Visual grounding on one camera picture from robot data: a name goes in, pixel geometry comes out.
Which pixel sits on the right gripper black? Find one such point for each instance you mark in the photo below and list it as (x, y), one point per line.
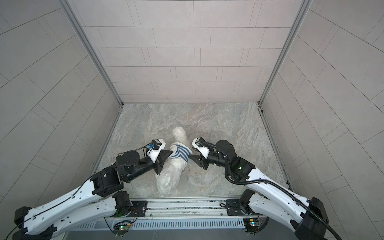
(203, 159)

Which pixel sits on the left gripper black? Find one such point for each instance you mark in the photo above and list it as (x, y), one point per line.
(158, 162)

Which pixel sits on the blue white striped knit sweater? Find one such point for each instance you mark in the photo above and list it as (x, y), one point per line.
(180, 151)

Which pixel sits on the white teddy bear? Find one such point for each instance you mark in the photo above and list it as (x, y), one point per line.
(168, 179)

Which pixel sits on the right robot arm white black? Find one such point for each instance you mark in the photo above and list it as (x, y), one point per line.
(307, 218)

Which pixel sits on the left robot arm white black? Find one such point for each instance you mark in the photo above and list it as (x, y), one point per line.
(100, 196)

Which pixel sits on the ventilation grille strip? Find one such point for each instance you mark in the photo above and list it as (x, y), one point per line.
(167, 224)

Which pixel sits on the right controller circuit board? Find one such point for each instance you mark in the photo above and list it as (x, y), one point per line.
(251, 225)

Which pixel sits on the controller circuit board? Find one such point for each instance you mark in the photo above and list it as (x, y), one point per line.
(122, 228)
(251, 225)

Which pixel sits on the left controller circuit board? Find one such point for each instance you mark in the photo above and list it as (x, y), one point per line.
(122, 228)

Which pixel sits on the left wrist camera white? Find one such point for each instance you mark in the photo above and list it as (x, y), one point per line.
(154, 149)

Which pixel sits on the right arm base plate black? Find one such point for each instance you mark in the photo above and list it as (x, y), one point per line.
(232, 206)

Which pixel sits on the aluminium mounting rail frame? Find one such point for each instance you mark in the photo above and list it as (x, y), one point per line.
(184, 208)

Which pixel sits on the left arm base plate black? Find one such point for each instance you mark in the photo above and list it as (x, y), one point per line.
(138, 209)

